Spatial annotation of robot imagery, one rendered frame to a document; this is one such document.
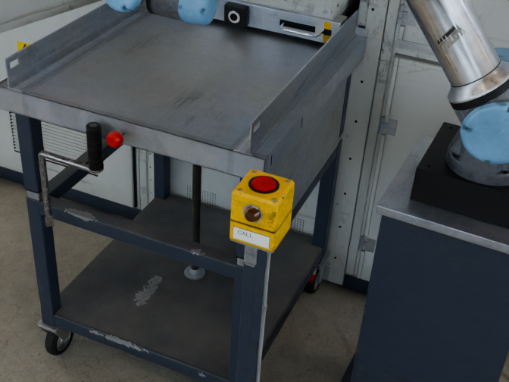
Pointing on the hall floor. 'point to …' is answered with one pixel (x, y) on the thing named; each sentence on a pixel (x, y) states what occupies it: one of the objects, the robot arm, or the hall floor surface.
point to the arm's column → (433, 309)
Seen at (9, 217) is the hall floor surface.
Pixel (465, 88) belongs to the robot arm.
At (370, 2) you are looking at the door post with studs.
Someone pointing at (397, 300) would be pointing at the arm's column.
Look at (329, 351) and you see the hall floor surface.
